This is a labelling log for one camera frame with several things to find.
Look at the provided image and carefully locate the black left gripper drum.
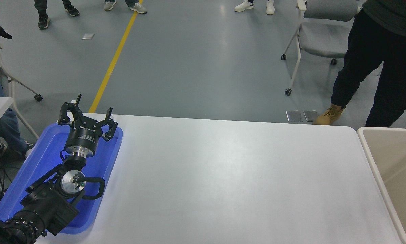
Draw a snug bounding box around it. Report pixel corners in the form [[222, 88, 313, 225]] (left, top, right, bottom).
[[64, 121, 102, 152]]

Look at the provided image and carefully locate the blue plastic tray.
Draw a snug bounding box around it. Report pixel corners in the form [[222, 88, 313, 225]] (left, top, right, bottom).
[[0, 122, 124, 235]]

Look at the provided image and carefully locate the person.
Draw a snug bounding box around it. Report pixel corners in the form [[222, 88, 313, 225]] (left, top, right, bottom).
[[313, 0, 406, 128], [34, 0, 80, 30], [0, 16, 34, 180], [234, 0, 275, 15], [104, 0, 147, 14]]

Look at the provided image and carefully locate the white-framed wheeled chair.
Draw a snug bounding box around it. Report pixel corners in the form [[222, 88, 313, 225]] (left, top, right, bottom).
[[0, 47, 43, 139]]

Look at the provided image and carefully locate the grey wheeled chair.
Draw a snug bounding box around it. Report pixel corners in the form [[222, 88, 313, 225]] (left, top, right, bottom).
[[280, 0, 363, 96]]

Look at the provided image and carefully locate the large pale bin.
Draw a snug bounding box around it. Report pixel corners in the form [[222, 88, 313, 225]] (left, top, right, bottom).
[[357, 127, 406, 244]]

